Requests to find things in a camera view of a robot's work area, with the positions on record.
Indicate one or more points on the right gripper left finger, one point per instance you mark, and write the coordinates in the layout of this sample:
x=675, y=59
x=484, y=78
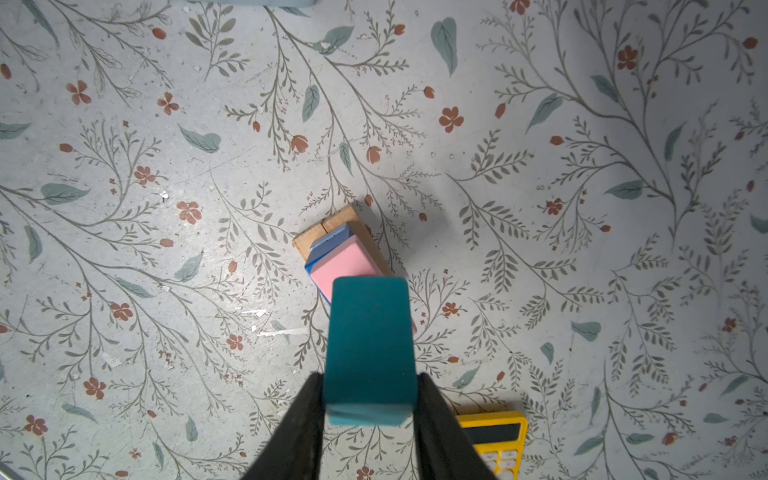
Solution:
x=294, y=450

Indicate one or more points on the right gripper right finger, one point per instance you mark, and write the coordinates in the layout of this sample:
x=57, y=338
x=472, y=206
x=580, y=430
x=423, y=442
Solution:
x=443, y=451

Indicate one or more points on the teal green block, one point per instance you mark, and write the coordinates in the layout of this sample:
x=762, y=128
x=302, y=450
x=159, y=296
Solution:
x=370, y=375

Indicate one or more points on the pink block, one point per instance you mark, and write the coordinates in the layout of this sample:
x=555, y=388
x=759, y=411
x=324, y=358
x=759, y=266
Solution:
x=350, y=259

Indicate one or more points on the light blue block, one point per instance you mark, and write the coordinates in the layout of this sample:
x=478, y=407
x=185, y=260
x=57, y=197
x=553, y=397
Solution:
x=328, y=243

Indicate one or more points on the dark blue cube block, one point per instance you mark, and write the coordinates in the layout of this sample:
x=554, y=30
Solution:
x=308, y=269

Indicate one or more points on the yellow calculator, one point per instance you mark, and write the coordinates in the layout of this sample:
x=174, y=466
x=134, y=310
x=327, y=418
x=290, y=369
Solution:
x=499, y=439

